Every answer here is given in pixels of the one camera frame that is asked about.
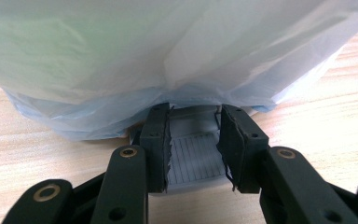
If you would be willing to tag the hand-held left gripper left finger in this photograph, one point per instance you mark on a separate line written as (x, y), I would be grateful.
(155, 155)

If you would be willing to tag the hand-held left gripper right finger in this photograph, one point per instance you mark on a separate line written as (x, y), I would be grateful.
(242, 155)

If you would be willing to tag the pale blue plastic trash bag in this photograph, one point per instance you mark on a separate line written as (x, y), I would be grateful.
(136, 56)

